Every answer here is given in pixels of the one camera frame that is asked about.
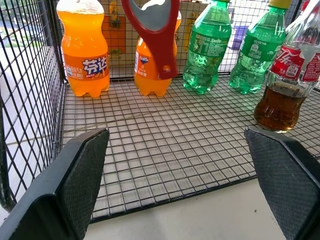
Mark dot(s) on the orange Fanta bottle Chinese label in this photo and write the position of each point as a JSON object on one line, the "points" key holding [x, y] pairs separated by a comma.
{"points": [[83, 50]]}

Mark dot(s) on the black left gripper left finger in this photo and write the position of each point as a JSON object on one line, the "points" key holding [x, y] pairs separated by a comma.
{"points": [[75, 180]]}

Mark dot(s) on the orange Fanta bottle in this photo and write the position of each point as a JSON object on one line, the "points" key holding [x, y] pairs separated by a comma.
{"points": [[147, 77]]}

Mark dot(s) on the Coca-Cola bottle red label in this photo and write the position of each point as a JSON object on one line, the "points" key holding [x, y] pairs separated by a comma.
{"points": [[285, 82]]}

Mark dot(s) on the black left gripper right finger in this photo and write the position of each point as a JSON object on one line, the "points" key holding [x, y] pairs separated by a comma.
{"points": [[282, 180]]}

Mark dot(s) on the green Sprite bottle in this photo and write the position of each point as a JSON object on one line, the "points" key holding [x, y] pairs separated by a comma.
{"points": [[207, 50], [257, 55]]}

